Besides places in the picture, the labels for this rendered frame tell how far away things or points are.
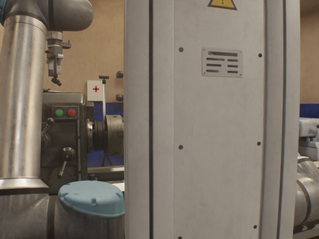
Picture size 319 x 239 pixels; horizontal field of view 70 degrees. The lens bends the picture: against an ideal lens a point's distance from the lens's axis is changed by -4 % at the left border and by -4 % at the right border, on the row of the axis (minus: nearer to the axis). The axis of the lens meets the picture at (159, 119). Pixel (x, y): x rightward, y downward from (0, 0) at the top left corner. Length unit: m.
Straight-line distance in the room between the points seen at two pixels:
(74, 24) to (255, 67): 0.55
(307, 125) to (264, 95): 1.73
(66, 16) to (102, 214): 0.55
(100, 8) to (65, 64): 1.22
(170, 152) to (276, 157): 0.21
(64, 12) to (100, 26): 3.93
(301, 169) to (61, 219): 0.68
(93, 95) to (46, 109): 3.17
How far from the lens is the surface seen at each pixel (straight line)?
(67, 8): 0.79
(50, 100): 1.22
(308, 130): 2.21
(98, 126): 1.41
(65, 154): 1.15
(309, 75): 6.19
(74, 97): 1.23
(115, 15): 4.81
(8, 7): 0.80
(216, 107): 0.43
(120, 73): 4.17
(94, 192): 0.56
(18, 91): 0.64
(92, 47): 4.59
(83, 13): 0.82
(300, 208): 0.75
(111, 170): 1.65
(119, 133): 1.36
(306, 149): 2.27
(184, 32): 0.42
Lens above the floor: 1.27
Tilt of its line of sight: 3 degrees down
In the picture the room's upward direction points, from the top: straight up
